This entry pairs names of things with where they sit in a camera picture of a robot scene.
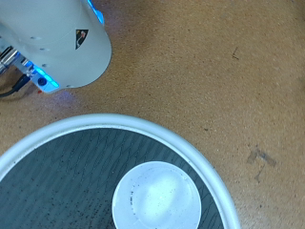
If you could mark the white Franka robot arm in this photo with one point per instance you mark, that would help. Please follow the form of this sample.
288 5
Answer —
54 41

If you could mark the white two-tier turntable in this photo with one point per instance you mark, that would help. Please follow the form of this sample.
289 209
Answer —
63 165

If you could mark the white plastic mug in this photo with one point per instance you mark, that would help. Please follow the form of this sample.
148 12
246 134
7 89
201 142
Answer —
158 197

